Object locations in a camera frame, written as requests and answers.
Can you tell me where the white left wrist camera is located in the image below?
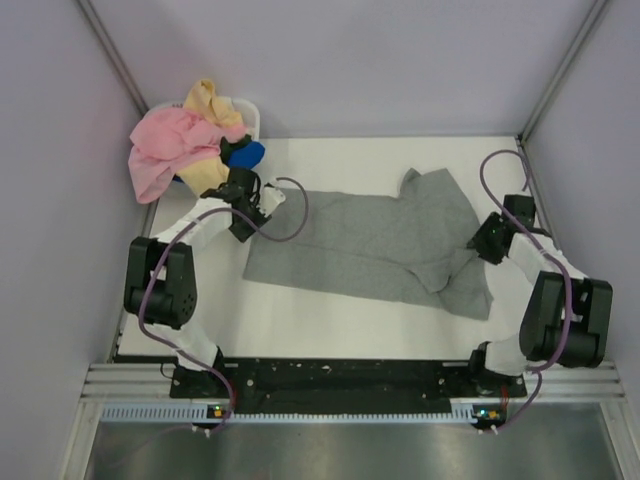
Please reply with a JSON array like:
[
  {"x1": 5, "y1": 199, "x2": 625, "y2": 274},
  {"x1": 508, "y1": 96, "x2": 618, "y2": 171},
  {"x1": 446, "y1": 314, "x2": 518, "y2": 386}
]
[{"x1": 258, "y1": 184, "x2": 286, "y2": 216}]

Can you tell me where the dark green t shirt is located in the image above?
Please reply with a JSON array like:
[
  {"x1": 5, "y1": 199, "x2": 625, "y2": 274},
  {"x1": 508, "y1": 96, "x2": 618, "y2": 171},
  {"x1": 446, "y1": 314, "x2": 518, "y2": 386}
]
[{"x1": 219, "y1": 134, "x2": 252, "y2": 164}]

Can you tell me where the aluminium corner post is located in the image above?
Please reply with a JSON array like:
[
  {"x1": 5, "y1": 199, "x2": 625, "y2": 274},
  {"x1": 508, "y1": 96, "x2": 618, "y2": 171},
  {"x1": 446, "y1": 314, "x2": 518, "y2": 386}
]
[
  {"x1": 73, "y1": 0, "x2": 149, "y2": 116},
  {"x1": 517, "y1": 0, "x2": 612, "y2": 148}
]

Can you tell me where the grey t shirt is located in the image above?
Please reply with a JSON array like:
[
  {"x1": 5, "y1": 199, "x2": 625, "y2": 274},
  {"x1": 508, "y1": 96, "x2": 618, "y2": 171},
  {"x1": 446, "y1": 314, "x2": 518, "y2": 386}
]
[{"x1": 243, "y1": 169, "x2": 493, "y2": 321}]

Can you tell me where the aluminium front frame rail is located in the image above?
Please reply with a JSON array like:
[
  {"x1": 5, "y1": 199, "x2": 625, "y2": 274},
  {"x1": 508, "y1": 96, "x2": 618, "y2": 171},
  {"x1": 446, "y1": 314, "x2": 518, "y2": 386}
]
[{"x1": 81, "y1": 359, "x2": 625, "y2": 402}]

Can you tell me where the left aluminium corner post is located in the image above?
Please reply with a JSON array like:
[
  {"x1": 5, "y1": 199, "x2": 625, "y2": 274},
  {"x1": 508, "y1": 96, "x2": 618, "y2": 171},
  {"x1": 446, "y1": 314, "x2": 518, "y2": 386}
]
[{"x1": 73, "y1": 0, "x2": 149, "y2": 116}]

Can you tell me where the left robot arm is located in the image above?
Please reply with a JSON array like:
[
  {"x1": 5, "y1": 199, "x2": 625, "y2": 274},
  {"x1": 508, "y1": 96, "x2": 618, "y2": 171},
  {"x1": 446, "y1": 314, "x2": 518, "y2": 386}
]
[{"x1": 124, "y1": 168, "x2": 285, "y2": 397}]

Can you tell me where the grey slotted cable duct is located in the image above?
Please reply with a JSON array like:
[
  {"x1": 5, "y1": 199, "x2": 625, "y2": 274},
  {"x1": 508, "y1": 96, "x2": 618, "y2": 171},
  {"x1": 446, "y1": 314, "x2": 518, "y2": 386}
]
[{"x1": 101, "y1": 403, "x2": 506, "y2": 426}]

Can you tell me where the right aluminium corner post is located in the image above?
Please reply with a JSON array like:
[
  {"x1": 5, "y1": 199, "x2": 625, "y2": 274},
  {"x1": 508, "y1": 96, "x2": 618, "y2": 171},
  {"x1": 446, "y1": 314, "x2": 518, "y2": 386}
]
[{"x1": 517, "y1": 0, "x2": 612, "y2": 148}]

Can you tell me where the white laundry basket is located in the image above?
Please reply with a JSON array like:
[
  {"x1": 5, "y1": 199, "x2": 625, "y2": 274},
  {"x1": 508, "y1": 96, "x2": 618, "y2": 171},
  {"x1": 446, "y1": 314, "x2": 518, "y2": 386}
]
[{"x1": 143, "y1": 97, "x2": 260, "y2": 141}]

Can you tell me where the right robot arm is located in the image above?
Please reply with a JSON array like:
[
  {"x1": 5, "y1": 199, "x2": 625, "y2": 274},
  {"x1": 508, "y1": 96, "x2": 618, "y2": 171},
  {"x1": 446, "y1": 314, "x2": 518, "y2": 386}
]
[{"x1": 466, "y1": 195, "x2": 613, "y2": 396}]

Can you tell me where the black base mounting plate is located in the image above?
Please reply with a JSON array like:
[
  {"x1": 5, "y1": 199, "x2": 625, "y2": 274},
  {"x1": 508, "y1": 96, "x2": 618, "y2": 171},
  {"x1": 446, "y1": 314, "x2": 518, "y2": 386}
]
[{"x1": 169, "y1": 357, "x2": 526, "y2": 415}]

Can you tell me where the pink t shirt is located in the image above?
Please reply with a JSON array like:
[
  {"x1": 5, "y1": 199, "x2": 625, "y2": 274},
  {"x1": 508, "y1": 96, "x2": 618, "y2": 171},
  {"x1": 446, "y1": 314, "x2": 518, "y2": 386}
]
[{"x1": 128, "y1": 107, "x2": 229, "y2": 204}]

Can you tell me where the blue t shirt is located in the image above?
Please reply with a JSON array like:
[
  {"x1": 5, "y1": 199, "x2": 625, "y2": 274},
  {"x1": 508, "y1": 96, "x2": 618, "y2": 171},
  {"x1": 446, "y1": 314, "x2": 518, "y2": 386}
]
[{"x1": 226, "y1": 141, "x2": 265, "y2": 170}]

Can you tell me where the cream yellow t shirt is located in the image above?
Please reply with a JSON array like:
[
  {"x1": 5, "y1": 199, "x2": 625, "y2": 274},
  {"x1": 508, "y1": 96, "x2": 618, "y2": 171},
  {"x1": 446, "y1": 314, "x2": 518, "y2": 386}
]
[{"x1": 177, "y1": 79, "x2": 247, "y2": 197}]

